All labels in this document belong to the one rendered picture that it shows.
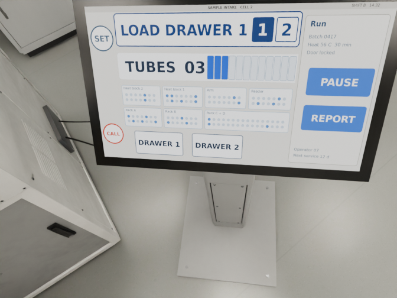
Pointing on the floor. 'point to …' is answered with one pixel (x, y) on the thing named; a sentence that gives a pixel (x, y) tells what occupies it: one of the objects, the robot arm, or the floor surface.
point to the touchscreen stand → (230, 229)
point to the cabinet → (46, 196)
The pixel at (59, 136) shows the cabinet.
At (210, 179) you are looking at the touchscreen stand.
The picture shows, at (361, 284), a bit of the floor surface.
